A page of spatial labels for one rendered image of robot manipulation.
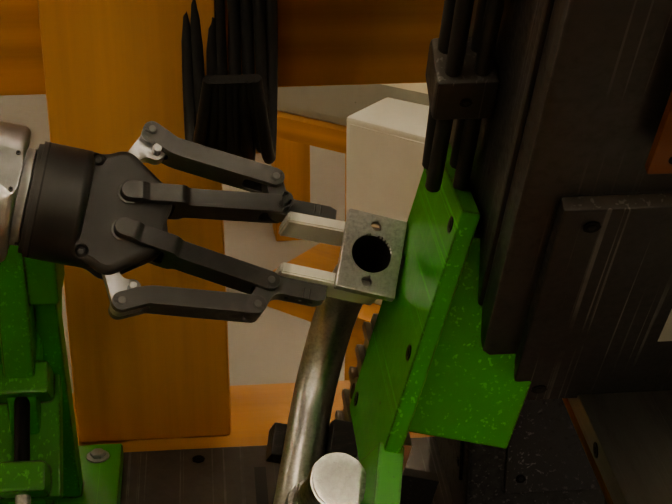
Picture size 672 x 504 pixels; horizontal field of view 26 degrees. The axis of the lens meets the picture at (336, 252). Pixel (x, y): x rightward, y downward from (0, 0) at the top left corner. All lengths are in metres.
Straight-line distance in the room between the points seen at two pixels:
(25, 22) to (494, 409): 0.57
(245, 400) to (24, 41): 0.40
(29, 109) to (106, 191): 3.79
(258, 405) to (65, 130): 0.35
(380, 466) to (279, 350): 2.34
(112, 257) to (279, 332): 2.40
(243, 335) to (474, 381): 2.41
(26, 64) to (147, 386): 0.30
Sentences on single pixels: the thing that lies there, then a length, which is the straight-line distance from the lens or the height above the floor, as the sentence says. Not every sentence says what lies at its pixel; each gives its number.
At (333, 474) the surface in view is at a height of 1.09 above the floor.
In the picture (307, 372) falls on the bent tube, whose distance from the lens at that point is 1.05.
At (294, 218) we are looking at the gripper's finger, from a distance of 0.95.
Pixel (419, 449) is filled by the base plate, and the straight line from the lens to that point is 1.30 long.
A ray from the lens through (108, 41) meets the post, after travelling 1.19.
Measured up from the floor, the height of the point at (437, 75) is 1.36.
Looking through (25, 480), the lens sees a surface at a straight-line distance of 1.13.
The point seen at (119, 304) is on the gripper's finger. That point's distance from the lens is 0.92.
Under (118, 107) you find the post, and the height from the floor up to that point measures 1.20.
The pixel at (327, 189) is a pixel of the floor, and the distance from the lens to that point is 4.04.
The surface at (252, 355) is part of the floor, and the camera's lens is 3.23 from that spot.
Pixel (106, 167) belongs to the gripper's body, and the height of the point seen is 1.26.
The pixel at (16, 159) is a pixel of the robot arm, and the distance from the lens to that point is 0.91.
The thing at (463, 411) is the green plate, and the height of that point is 1.13.
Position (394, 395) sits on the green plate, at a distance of 0.91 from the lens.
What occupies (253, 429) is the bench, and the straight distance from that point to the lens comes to 1.36.
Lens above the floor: 1.62
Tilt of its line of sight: 26 degrees down
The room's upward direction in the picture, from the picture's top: straight up
